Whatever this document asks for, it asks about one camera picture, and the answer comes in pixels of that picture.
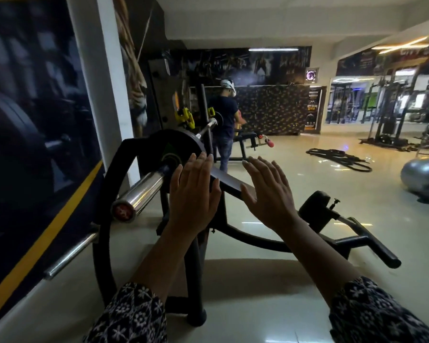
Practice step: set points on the person's left hand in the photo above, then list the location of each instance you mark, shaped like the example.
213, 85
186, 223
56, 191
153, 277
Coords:
193, 200

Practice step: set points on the person's right hand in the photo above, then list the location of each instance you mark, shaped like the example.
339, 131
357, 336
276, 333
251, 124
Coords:
270, 200

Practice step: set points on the person's left little finger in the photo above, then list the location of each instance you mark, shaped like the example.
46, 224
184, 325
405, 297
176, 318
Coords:
177, 176

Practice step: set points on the person's left thumb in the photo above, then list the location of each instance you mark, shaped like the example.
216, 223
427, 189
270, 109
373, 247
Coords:
216, 196

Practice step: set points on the person's left middle finger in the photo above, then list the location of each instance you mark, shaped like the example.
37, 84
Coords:
200, 167

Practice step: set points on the person's right middle finger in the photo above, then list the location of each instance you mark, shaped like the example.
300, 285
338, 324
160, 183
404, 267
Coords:
262, 170

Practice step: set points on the person's right thumb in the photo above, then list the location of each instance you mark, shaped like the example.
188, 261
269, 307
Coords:
246, 202

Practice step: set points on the person's right little finger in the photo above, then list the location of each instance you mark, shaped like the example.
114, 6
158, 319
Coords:
284, 183

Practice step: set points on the person's right forearm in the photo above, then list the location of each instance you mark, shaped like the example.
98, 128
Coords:
321, 257

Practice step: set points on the person's left forearm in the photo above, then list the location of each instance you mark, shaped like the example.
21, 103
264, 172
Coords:
171, 257

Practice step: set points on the black weight plate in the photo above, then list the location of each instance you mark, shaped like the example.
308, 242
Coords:
178, 142

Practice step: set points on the black bench with red roller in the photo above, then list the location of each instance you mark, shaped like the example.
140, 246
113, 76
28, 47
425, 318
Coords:
246, 137

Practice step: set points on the black roller pad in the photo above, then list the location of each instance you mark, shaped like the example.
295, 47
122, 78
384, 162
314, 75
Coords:
316, 210

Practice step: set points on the chrome barbell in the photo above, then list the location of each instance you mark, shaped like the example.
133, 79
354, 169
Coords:
139, 196

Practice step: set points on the yellow rack hook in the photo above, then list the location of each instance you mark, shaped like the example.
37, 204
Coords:
211, 112
185, 117

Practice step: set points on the black adjusting knob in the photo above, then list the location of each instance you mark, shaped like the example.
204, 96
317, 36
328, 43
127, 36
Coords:
335, 204

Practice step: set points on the black squat rack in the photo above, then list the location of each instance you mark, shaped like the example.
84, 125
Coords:
203, 103

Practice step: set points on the black standing banner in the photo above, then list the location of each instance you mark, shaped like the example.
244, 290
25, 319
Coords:
313, 110

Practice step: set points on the white head-worn device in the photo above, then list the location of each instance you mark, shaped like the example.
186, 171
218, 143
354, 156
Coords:
227, 83

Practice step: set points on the white tube ceiling light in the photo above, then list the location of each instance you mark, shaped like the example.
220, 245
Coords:
273, 49

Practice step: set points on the chrome plate storage peg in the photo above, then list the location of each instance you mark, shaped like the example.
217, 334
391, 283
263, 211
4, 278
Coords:
71, 251

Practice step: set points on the grey exercise ball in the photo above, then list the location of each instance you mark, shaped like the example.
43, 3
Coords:
423, 175

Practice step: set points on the black white patterned sleeve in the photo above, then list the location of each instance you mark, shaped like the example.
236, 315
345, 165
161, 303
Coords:
128, 314
379, 314

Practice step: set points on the crossed strip ceiling lights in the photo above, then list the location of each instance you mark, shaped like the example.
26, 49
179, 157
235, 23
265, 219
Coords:
400, 45

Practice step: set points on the black patterned wall panel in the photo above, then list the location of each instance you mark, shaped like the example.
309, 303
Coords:
271, 110

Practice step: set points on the black gym machine frame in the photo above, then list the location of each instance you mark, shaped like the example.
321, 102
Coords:
196, 275

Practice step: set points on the wall mirror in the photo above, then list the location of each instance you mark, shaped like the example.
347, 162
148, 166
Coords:
346, 99

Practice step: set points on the dark bodybuilder wall mural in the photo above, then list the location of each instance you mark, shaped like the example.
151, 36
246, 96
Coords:
243, 66

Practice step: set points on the tiger wall poster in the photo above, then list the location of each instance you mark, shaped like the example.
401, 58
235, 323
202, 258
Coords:
136, 78

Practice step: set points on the round wall clock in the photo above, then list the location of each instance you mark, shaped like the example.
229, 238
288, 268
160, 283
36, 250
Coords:
312, 75

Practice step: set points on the dark gym wall poster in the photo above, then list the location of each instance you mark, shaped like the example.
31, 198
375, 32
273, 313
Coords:
32, 139

